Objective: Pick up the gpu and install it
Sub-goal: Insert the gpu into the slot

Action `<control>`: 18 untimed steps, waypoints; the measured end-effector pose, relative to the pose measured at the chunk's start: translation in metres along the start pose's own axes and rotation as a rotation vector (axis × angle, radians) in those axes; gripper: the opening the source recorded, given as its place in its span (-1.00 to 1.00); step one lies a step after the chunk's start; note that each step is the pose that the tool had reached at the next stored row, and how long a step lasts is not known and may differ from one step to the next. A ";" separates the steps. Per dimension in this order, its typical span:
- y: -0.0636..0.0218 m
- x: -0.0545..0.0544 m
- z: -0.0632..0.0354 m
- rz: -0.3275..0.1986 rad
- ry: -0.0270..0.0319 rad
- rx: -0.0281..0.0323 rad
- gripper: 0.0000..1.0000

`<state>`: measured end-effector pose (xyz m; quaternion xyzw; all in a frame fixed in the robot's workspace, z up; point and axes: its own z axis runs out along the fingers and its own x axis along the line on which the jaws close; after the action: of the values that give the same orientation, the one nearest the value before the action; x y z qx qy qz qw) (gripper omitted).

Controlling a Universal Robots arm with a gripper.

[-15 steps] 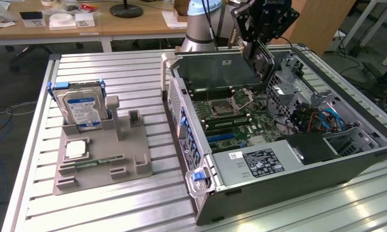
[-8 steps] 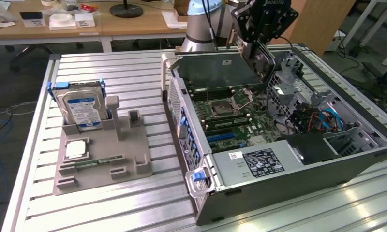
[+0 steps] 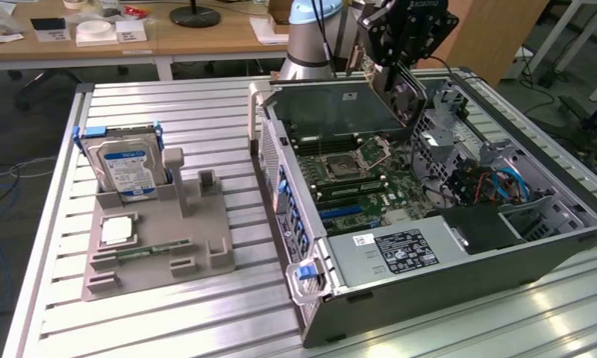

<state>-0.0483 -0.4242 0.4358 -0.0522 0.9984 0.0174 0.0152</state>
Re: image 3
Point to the white paper slip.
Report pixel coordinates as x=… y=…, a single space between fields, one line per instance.
x=4 y=38

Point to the blue expansion slot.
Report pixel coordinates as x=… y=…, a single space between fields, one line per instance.
x=339 y=212

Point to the black office chair base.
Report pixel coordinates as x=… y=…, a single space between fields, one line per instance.
x=44 y=80

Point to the dark grey open PC case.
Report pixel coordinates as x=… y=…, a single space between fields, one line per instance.
x=428 y=298

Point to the CPU socket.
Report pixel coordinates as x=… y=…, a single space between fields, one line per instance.
x=343 y=168

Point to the white labelled box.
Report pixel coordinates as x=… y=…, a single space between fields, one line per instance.
x=132 y=31

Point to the white paper stack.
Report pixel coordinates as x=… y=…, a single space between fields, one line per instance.
x=268 y=33

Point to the hard disk blue carrier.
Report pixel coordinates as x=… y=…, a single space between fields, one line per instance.
x=127 y=164

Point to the wooden cabinet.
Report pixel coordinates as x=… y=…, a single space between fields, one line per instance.
x=503 y=37

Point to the black and white small box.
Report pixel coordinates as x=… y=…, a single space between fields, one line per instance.
x=49 y=31

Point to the small cardboard box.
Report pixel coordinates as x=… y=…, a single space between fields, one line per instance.
x=280 y=13

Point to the silver chipset heatsink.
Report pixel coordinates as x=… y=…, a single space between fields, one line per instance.
x=399 y=216

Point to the silver CPU chip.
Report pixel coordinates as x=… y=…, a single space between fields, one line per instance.
x=116 y=232

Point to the perforated metal drive cage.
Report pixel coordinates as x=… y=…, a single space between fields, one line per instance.
x=443 y=141

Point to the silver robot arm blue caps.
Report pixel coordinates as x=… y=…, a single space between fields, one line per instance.
x=308 y=37

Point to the silver socket cover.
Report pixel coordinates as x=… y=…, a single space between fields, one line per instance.
x=376 y=147

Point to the grey power supply unit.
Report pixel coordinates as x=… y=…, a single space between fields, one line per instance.
x=359 y=268

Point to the tape roll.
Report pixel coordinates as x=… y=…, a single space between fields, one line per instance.
x=72 y=4

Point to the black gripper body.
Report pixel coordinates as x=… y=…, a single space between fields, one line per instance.
x=423 y=9

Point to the grey parts rack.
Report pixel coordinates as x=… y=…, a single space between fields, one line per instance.
x=164 y=238

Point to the silver metal disk bay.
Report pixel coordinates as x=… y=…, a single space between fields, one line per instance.
x=552 y=216

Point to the thin metal locking lever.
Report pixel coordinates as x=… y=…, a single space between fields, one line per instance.
x=320 y=143

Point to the red packet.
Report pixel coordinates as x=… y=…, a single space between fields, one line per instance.
x=135 y=12

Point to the blue case release latch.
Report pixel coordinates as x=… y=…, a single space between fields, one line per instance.
x=305 y=271

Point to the black round lamp base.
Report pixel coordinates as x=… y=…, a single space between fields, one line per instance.
x=195 y=16

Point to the wooden desk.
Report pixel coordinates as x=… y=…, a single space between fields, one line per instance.
x=29 y=52

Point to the white box with round bowl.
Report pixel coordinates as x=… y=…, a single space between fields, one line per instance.
x=96 y=35

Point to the white desk frame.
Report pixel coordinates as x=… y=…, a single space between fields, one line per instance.
x=556 y=33

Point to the green RAM stick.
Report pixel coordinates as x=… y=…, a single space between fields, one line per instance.
x=153 y=249

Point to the black floor equipment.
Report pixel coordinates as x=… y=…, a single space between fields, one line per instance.
x=578 y=108

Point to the green motherboard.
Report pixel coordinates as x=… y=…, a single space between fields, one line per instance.
x=393 y=186

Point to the black expansion slot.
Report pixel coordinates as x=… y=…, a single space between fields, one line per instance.
x=335 y=205

